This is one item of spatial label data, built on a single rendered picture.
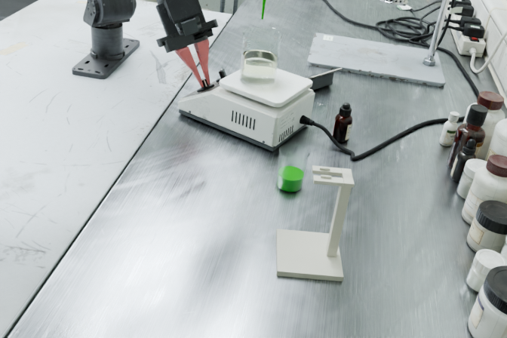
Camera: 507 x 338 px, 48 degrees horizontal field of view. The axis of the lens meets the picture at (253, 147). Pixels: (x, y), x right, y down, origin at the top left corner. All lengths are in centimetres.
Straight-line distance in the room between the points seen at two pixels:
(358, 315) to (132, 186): 36
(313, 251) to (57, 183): 37
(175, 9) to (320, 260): 42
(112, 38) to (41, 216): 50
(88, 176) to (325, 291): 38
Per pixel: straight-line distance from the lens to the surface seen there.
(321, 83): 116
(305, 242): 75
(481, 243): 82
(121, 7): 116
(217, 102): 95
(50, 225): 78
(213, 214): 78
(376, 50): 140
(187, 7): 88
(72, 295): 68
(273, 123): 90
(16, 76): 117
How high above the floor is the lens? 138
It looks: 31 degrees down
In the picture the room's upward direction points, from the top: 6 degrees clockwise
